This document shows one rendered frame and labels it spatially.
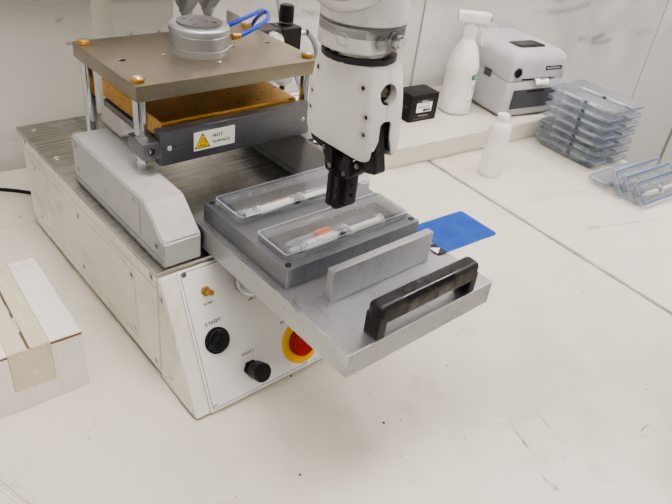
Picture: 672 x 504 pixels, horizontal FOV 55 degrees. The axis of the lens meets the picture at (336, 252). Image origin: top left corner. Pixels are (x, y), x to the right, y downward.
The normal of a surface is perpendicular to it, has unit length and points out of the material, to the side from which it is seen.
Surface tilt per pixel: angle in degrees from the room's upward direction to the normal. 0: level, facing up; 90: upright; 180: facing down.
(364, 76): 86
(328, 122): 95
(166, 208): 40
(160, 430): 0
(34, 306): 2
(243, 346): 65
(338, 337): 0
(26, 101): 90
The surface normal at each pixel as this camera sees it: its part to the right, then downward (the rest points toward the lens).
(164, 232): 0.51, -0.32
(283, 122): 0.65, 0.48
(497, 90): -0.87, 0.20
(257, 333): 0.63, 0.09
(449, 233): 0.11, -0.83
